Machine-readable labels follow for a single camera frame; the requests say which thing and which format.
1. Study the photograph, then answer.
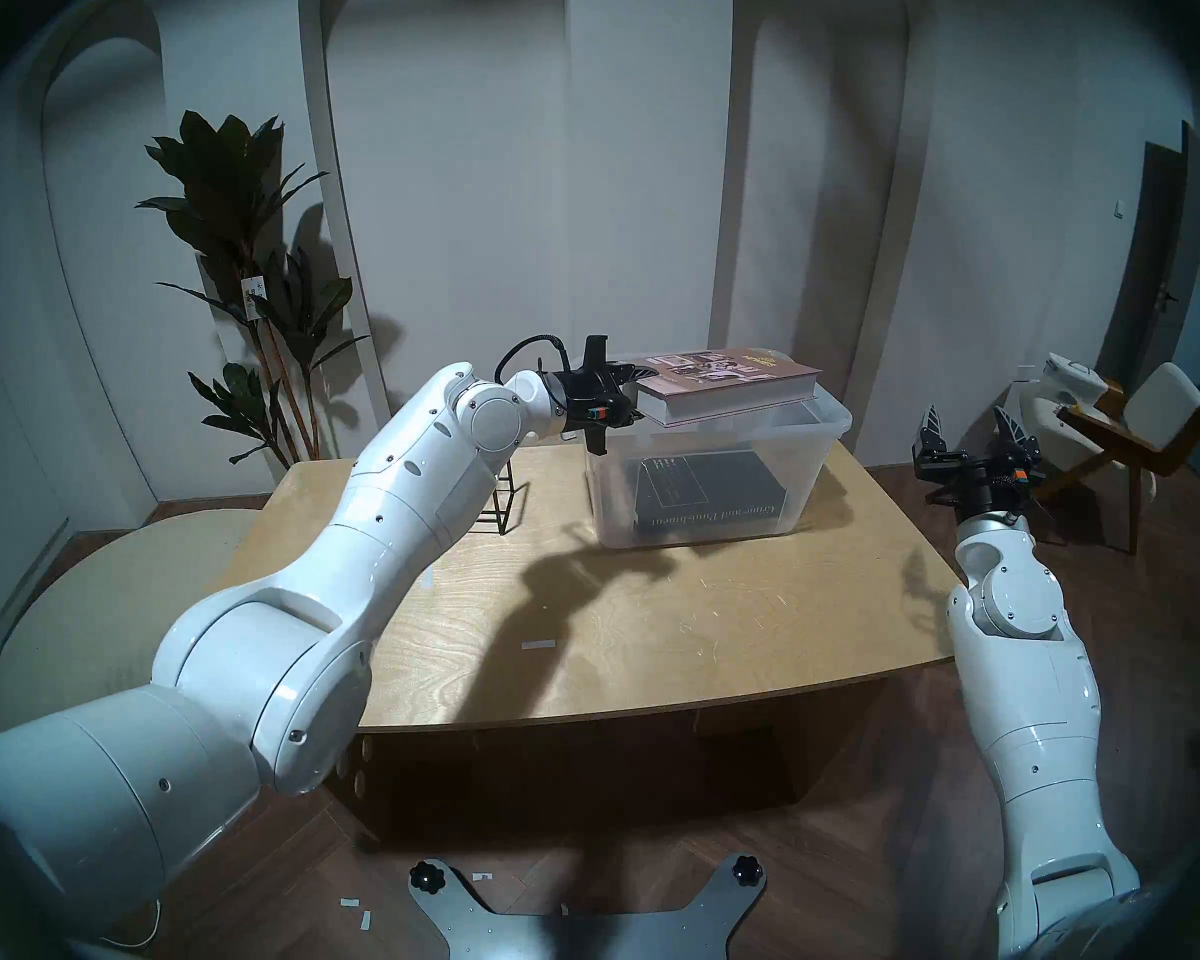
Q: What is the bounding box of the black wire bookend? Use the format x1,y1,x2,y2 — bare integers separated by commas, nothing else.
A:
475,458,523,536

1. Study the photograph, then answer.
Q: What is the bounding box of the white book with picture cover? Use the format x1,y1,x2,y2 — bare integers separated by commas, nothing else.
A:
632,346,823,427

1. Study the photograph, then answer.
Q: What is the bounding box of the thin white floor cable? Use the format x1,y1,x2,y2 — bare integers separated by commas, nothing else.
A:
100,903,161,949

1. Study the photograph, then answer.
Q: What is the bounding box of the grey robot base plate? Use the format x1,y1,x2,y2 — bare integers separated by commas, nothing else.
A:
407,858,766,960

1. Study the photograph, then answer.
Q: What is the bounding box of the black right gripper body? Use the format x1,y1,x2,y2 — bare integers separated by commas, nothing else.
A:
913,446,1041,519

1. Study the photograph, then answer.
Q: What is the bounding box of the black Crime and Punishment book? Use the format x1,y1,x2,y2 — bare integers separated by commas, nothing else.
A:
632,455,786,531

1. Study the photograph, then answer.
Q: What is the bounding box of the white object on armchair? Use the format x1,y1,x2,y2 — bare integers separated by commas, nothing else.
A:
1040,353,1109,409

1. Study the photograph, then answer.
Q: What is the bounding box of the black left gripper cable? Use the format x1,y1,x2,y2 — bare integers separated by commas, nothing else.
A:
495,334,571,384

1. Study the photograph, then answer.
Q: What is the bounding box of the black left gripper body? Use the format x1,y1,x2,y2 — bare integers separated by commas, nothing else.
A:
548,336,641,454

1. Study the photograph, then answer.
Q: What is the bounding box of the dark door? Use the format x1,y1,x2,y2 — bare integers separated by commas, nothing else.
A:
1100,123,1200,514

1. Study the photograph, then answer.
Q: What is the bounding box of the round beige rug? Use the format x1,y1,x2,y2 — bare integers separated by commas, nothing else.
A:
0,513,261,739

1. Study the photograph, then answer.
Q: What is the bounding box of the white armchair with wooden frame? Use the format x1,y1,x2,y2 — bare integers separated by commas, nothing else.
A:
1005,362,1200,555

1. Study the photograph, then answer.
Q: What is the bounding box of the tall green potted plant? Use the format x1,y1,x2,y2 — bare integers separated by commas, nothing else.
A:
136,110,371,469

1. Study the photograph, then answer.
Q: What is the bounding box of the clear plastic storage box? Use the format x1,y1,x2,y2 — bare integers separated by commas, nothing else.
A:
582,368,853,554

